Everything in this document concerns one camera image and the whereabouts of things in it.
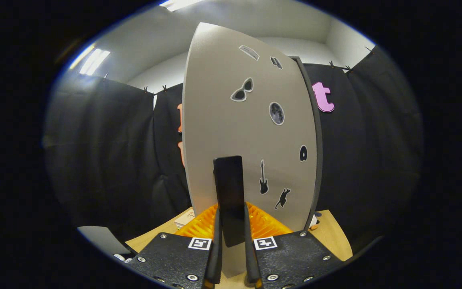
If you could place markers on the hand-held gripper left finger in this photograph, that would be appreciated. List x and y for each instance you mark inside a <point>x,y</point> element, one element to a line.
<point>217,261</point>

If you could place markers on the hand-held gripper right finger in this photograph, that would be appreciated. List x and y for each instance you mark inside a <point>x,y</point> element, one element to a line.
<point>250,261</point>

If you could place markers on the beige shoe cabinet door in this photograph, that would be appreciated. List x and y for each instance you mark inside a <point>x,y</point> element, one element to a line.
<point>215,120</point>

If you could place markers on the dark grey shoe cabinet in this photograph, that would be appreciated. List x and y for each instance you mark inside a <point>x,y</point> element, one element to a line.
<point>318,128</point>

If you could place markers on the stack of books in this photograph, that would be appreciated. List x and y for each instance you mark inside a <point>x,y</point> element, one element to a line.
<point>185,220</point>

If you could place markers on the black backdrop cloth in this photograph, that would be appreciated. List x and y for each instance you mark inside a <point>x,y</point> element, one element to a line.
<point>106,152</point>

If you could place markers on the narrow ceiling light panel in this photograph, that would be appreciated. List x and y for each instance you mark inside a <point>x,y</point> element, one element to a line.
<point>94,62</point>

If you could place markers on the wide ceiling light panel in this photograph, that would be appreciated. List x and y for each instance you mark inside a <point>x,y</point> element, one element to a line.
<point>179,4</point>

